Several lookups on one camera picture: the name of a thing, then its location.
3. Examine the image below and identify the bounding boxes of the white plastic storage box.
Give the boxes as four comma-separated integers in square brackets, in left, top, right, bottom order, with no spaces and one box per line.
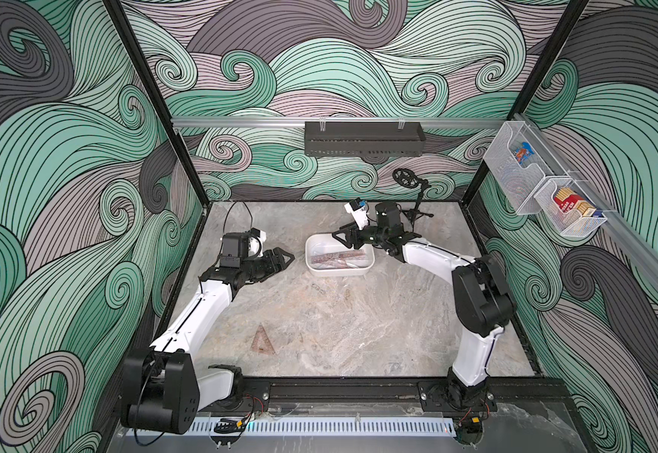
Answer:
[304,233,375,277]

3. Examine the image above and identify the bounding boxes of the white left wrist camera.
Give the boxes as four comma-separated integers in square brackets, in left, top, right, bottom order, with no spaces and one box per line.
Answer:
[219,228,267,268]

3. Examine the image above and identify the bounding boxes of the black corner frame post right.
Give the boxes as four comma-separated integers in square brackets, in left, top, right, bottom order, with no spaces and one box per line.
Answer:
[461,0,591,205]

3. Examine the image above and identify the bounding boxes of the white perforated cable duct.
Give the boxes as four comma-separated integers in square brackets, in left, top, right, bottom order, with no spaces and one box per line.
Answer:
[126,417,457,438]

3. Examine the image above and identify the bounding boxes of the blue packet in bin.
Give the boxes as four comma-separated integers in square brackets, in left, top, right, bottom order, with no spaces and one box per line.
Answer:
[512,142,536,167]

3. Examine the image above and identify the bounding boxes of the aluminium wall rail right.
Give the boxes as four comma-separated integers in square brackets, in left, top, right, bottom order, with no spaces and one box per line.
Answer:
[513,113,658,292]

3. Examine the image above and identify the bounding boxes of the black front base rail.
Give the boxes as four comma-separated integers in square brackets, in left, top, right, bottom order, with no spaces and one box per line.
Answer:
[243,377,570,404]

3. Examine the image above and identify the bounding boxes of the aluminium wall rail back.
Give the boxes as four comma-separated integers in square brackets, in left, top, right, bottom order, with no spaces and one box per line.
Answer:
[171,115,505,129]

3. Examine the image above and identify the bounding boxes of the clear wall bin upper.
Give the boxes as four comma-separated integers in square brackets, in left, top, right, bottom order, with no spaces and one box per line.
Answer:
[484,121,552,215]

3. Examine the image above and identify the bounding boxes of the black corner frame post left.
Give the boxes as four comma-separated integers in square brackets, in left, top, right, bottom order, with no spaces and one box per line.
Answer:
[103,0,211,211]

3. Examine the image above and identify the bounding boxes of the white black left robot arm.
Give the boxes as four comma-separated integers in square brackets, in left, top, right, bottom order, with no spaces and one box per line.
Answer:
[120,247,295,434]

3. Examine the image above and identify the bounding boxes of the red straight ruler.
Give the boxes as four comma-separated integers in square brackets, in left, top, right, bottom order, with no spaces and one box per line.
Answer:
[310,250,368,269]

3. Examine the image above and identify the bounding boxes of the aluminium wall rail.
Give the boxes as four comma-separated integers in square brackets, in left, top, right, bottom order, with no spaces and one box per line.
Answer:
[513,113,658,292]
[171,115,505,129]

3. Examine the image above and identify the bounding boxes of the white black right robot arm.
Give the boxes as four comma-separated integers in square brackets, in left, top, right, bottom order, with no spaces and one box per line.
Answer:
[332,224,517,407]

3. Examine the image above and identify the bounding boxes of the clear wall bin lower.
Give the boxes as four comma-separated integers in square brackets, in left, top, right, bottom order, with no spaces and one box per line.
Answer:
[534,177,608,239]

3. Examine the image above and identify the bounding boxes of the pink small triangle ruler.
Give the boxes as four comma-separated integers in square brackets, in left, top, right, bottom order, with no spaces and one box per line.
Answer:
[251,324,276,356]

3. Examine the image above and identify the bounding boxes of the red boxes in bin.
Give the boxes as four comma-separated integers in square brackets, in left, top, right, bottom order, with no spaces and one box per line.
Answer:
[553,187,604,217]

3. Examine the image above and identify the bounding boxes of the clear wall bin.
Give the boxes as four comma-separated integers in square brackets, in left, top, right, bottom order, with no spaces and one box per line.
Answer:
[534,177,608,239]
[484,121,552,215]

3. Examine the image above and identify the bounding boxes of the black corner frame post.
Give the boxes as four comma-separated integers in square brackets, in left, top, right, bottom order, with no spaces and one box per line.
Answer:
[103,0,211,211]
[461,0,591,205]

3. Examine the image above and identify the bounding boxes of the black wall-mounted tray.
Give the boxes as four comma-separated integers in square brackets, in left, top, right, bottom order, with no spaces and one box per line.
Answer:
[304,122,426,160]

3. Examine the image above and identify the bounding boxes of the black tripod microphone stand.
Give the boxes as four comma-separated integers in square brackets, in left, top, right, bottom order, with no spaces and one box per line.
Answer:
[392,168,434,228]

